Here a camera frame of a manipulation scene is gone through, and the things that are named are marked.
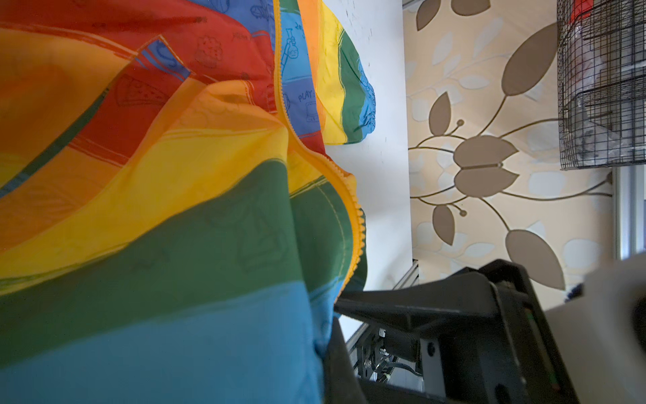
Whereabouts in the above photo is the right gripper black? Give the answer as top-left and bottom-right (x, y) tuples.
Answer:
(323, 260), (578, 404)

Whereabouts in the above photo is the right wire basket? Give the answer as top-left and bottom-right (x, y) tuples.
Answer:
(557, 0), (645, 170)

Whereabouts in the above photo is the rainbow striped jacket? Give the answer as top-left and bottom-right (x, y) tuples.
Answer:
(1, 1), (375, 403)

